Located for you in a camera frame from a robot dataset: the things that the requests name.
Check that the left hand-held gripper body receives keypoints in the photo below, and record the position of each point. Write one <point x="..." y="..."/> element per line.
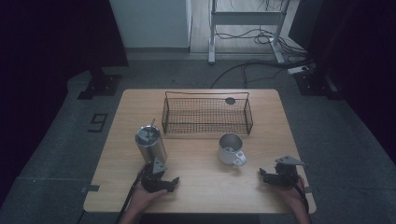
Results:
<point x="154" y="179"/>

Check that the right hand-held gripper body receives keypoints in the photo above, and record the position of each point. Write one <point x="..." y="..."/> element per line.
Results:
<point x="286" y="174"/>

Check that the steel tumbler with lid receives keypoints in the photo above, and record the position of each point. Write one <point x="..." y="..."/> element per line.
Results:
<point x="151" y="144"/>

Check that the metal straw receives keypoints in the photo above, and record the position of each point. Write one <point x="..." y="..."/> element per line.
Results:
<point x="152" y="124"/>

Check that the person's left hand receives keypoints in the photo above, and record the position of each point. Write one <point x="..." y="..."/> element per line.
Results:
<point x="144" y="199"/>

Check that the person's right hand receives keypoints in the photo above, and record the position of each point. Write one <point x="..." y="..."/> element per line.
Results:
<point x="294" y="196"/>

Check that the grey tape strip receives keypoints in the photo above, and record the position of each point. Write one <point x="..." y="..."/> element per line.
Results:
<point x="308" y="189"/>
<point x="91" y="188"/>

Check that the small black disc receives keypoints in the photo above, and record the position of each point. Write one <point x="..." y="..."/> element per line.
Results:
<point x="230" y="100"/>

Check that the black stand base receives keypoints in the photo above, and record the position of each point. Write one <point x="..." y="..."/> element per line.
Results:
<point x="314" y="84"/>
<point x="101" y="85"/>

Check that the white power strip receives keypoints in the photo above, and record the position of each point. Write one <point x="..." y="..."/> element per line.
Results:
<point x="298" y="69"/>

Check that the dark curtain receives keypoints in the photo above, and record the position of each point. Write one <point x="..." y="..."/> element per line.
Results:
<point x="46" y="46"/>
<point x="358" y="46"/>

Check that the white cabinet panel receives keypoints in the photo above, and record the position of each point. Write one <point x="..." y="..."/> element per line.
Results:
<point x="149" y="23"/>

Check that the white metal desk frame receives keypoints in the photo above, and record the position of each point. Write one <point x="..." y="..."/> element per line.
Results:
<point x="246" y="18"/>

